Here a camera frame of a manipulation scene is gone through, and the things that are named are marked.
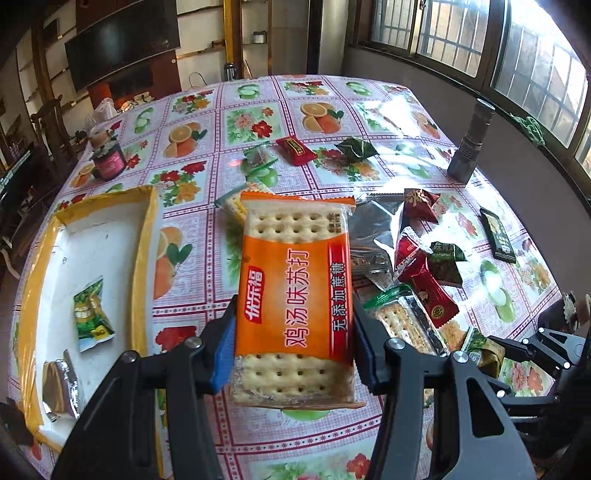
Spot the green white snack packet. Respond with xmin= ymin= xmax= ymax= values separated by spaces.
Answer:
xmin=73 ymin=277 xmax=115 ymax=352

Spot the green edged cracker pack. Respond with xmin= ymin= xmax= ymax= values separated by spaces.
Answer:
xmin=363 ymin=284 xmax=449 ymax=357

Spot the green triangular snack packet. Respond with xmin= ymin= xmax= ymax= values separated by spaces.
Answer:
xmin=428 ymin=241 xmax=467 ymax=288

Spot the orange soda cracker pack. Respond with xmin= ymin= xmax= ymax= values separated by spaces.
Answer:
xmin=230 ymin=191 xmax=362 ymax=410

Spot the red pyramid snack packet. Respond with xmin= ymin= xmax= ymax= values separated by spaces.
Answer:
xmin=403 ymin=188 xmax=441 ymax=223

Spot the silver foil snack bag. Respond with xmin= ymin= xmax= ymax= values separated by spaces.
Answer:
xmin=349 ymin=193 xmax=404 ymax=291

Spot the small silver foil packet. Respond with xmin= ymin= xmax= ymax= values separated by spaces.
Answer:
xmin=42 ymin=349 xmax=85 ymax=422

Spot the dark green biscuit bar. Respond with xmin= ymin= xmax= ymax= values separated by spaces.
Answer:
xmin=480 ymin=207 xmax=517 ymax=264

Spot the red round-logo candy packet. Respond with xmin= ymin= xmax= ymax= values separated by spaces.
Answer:
xmin=401 ymin=255 xmax=459 ymax=328

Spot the yellow rimmed white tray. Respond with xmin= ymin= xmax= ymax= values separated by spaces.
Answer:
xmin=17 ymin=186 xmax=163 ymax=451

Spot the floral fruit tablecloth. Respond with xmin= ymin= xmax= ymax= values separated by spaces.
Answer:
xmin=8 ymin=74 xmax=565 ymax=480

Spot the red white small packet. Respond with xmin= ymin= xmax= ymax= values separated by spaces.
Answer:
xmin=394 ymin=226 xmax=433 ymax=271

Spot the grey metal flashlight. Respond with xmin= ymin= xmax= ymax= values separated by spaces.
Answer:
xmin=447 ymin=98 xmax=495 ymax=185

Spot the pink labelled jar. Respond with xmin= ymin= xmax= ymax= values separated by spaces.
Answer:
xmin=92 ymin=142 xmax=126 ymax=181

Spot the dark green pyramid snack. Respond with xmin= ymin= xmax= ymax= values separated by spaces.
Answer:
xmin=335 ymin=137 xmax=378 ymax=164

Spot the window with metal grille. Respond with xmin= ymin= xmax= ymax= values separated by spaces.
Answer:
xmin=352 ymin=0 xmax=590 ymax=178

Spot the clear green snack packet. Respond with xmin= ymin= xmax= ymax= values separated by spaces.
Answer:
xmin=240 ymin=142 xmax=277 ymax=181

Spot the dark wooden chair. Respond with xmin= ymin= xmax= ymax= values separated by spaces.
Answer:
xmin=31 ymin=95 xmax=75 ymax=163

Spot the red candy bar wrapper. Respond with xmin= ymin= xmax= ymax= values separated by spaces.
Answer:
xmin=276 ymin=135 xmax=318 ymax=166

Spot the black wall television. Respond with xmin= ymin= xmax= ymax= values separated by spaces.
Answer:
xmin=65 ymin=0 xmax=180 ymax=90

